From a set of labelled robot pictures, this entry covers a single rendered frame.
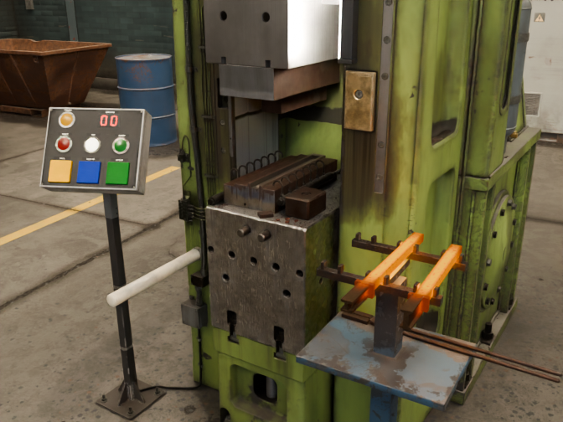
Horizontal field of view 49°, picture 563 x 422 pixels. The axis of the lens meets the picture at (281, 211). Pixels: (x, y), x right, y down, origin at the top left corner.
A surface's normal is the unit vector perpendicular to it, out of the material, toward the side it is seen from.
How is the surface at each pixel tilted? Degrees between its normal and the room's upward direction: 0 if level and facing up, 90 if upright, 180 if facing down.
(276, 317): 90
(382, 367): 0
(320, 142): 90
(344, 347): 0
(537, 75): 90
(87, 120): 60
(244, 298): 90
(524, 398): 0
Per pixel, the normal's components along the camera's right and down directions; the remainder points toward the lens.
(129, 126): -0.11, -0.17
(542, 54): -0.44, 0.32
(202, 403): 0.00, -0.94
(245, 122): 0.85, 0.18
